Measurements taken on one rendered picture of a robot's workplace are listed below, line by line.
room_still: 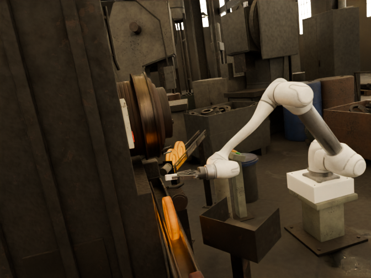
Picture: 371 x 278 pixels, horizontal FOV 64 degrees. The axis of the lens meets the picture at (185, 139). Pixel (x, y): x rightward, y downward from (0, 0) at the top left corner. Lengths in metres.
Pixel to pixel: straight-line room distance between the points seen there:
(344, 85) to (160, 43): 2.81
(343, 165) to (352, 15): 4.75
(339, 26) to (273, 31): 1.61
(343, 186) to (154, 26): 3.11
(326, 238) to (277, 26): 3.56
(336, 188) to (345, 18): 4.55
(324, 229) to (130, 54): 3.22
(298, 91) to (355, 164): 0.61
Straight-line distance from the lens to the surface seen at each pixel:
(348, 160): 2.02
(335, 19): 6.22
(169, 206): 1.24
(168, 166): 2.09
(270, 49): 4.96
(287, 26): 5.31
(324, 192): 2.18
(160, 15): 4.31
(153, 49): 4.26
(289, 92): 1.68
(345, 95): 5.15
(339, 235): 2.46
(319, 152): 2.15
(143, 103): 1.40
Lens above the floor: 1.32
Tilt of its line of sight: 13 degrees down
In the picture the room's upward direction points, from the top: 9 degrees counter-clockwise
